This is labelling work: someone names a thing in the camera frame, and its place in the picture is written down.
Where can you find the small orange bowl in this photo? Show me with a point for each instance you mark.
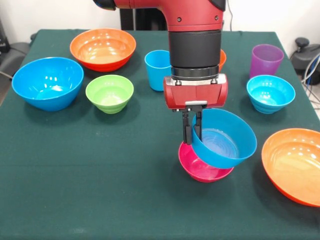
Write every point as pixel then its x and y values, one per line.
pixel 223 60

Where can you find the dark grey pedestal foot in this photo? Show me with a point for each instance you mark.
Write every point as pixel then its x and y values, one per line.
pixel 307 57

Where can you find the large orange bowl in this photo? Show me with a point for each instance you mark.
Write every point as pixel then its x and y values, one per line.
pixel 102 50
pixel 292 165

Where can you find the light blue ribbed bowl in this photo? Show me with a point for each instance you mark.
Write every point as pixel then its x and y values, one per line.
pixel 270 97

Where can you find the medium blue bowl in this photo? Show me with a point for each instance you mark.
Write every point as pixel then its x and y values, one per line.
pixel 232 130

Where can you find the green ribbed bowl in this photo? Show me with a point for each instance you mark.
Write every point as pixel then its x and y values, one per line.
pixel 109 95

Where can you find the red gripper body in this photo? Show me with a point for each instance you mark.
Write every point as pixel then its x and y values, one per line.
pixel 195 96

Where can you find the large blue bowl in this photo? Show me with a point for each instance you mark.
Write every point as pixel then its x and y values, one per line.
pixel 47 82

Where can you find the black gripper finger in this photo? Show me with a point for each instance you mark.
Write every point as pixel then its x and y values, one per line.
pixel 187 127
pixel 198 122

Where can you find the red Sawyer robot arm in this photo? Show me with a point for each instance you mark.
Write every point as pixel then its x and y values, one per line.
pixel 195 45

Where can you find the pink bowl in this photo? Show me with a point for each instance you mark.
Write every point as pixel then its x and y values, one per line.
pixel 197 170

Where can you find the blue cup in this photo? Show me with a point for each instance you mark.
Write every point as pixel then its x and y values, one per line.
pixel 155 72

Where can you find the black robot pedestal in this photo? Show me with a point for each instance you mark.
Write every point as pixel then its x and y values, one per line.
pixel 145 20

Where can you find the purple cup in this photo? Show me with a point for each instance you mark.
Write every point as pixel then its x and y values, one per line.
pixel 265 65

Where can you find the dark green tablecloth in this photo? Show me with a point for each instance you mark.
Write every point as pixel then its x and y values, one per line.
pixel 100 175

